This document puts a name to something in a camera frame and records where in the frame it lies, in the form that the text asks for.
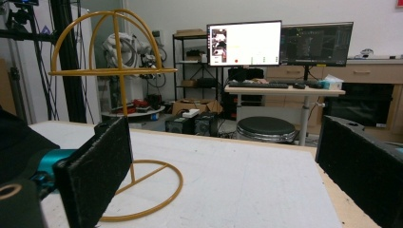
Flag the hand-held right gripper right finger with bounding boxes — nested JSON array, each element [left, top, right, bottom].
[[315, 115, 403, 228]]

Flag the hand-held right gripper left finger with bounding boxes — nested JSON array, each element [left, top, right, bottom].
[[52, 116, 134, 228]]

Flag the black oven door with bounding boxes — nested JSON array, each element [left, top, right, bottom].
[[322, 82, 395, 128]]

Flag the round white platform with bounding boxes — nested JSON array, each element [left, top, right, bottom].
[[101, 104, 166, 122]]

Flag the tissue box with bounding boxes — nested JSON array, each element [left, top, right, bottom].
[[318, 74, 345, 91]]

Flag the wooden cabinet with drawers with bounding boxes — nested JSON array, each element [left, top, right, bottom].
[[264, 58, 403, 135]]

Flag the black computer case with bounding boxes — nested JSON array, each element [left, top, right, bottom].
[[193, 111, 220, 138], [163, 115, 195, 135]]

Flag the round black stool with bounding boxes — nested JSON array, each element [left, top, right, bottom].
[[236, 116, 297, 143]]

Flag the light wooden computer desk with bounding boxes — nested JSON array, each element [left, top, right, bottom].
[[223, 84, 347, 147]]

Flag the open cardboard box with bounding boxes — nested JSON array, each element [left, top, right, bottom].
[[171, 98, 223, 117]]

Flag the monitor with dark screen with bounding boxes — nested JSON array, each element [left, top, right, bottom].
[[279, 21, 355, 67]]

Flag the black keyboard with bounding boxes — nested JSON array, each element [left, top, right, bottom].
[[227, 81, 290, 90]]

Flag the black metal shelf rack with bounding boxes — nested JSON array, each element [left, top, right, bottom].
[[172, 29, 224, 103]]

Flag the monitor with white screen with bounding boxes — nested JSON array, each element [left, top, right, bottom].
[[206, 20, 283, 67]]

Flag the flat cardboard box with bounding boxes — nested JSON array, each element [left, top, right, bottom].
[[175, 28, 207, 37]]

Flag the yellow wire hat stand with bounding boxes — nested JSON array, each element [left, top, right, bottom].
[[48, 9, 184, 223]]

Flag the black metal frame post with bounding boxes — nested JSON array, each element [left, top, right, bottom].
[[49, 0, 88, 124]]

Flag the black camera stand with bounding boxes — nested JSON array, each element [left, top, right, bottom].
[[0, 0, 41, 125]]

